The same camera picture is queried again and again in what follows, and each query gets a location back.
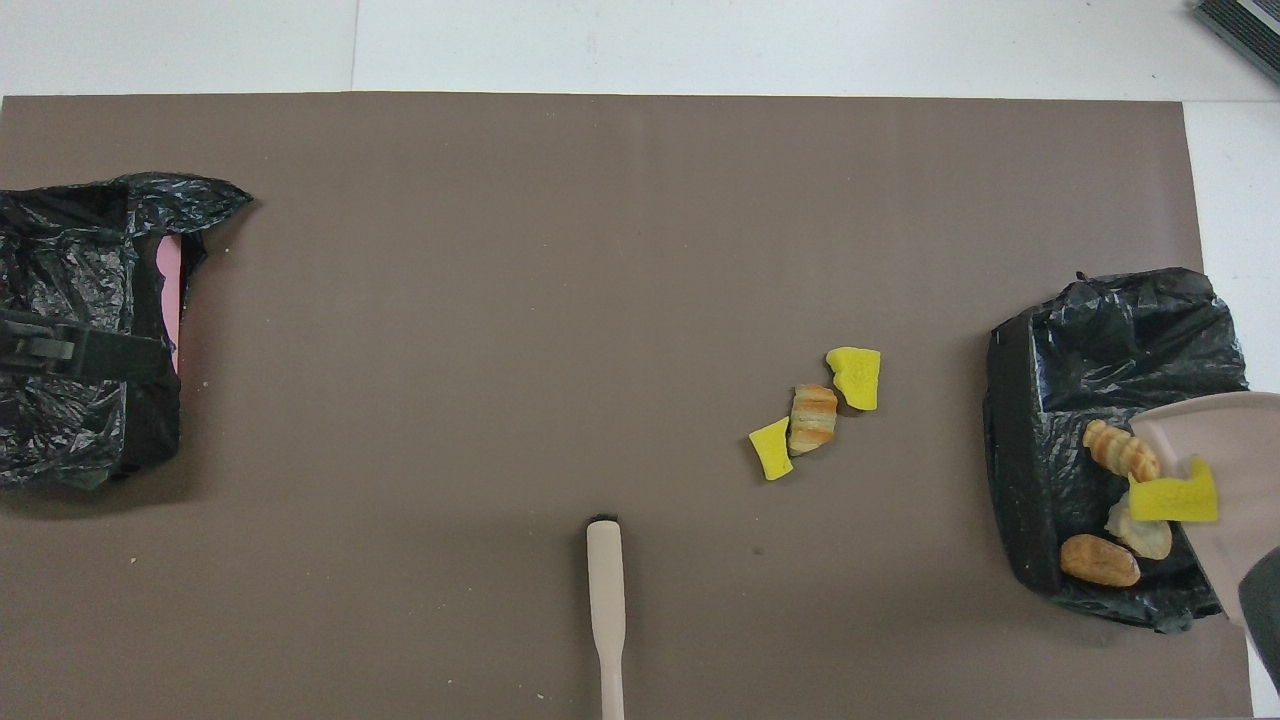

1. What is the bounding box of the beige hand brush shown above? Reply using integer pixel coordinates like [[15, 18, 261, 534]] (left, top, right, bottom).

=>
[[586, 514, 627, 720]]

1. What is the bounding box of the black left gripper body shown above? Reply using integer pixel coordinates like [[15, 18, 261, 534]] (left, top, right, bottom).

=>
[[0, 308, 79, 365]]

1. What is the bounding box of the round pale pastry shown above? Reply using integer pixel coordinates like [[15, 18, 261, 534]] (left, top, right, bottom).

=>
[[1104, 490, 1173, 561]]

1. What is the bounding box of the yellow sponge piece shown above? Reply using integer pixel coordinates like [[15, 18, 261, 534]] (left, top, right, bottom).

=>
[[748, 417, 794, 482], [825, 346, 883, 412]]

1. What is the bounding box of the black crumpled trash bag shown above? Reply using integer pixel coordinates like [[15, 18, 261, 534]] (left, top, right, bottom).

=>
[[0, 172, 254, 491]]

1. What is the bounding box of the yellow green scouring sponge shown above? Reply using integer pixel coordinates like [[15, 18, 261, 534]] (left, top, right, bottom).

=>
[[1128, 457, 1220, 523]]

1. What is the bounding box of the brown bread roll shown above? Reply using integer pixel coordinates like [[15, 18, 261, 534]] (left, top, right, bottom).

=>
[[1060, 534, 1142, 589]]

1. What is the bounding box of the pink plastic bin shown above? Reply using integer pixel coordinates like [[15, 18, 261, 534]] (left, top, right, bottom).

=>
[[155, 235, 184, 376]]

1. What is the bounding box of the dark ribbed device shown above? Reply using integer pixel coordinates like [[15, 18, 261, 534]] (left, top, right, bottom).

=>
[[1193, 0, 1280, 86]]

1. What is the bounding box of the elongated ridged pastry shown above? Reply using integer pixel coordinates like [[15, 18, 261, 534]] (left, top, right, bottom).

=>
[[1083, 419, 1162, 483]]

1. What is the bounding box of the brown table mat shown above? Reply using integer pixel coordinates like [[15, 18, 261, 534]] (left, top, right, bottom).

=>
[[0, 93, 1253, 720]]

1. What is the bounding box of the striped croissant piece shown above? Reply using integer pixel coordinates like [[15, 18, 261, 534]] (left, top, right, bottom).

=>
[[788, 384, 839, 457]]

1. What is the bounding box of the beige plastic dustpan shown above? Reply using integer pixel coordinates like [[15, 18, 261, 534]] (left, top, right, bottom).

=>
[[1130, 390, 1280, 633]]

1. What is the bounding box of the black bag lined bin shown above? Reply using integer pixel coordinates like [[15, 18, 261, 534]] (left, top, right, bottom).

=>
[[983, 267, 1279, 634]]

